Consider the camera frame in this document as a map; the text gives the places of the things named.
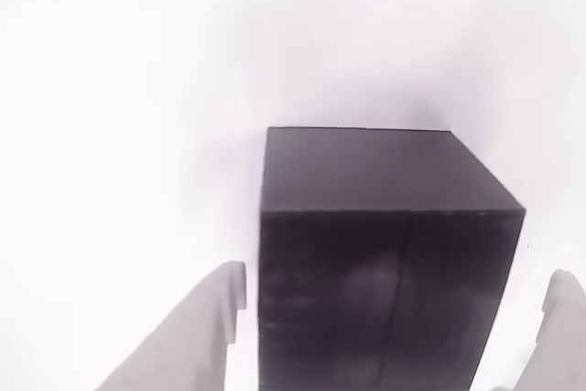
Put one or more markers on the black cube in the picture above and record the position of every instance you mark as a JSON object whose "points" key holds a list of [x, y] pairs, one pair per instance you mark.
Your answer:
{"points": [[366, 249]]}

